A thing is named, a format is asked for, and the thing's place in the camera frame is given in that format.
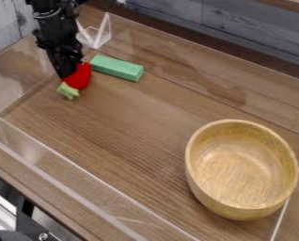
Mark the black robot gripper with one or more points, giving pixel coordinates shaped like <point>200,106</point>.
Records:
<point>57,33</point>

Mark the red plush strawberry toy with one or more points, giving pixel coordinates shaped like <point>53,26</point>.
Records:
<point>77,81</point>

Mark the green rectangular block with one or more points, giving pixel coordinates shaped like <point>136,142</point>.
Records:
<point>118,68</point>

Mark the wooden bowl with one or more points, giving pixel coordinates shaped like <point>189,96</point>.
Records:
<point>241,168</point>

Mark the clear acrylic corner bracket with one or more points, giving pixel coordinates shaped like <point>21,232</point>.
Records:
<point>94,37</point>

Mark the clear acrylic tray wall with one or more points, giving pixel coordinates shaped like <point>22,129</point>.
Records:
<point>100,159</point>

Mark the black metal table bracket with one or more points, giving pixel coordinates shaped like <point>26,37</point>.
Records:
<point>27,225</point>

